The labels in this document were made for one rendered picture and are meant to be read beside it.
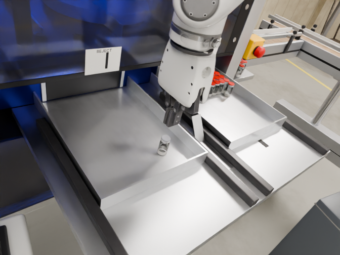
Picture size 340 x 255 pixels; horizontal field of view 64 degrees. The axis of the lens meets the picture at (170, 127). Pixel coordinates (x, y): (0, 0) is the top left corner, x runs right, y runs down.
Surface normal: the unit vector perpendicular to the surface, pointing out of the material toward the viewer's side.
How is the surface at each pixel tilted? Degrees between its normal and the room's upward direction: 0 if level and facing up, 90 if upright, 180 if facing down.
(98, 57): 90
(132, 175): 0
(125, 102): 0
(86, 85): 90
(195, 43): 89
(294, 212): 0
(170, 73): 93
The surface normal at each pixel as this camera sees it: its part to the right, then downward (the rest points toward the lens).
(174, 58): -0.79, 0.24
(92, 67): 0.60, 0.60
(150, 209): 0.22, -0.76
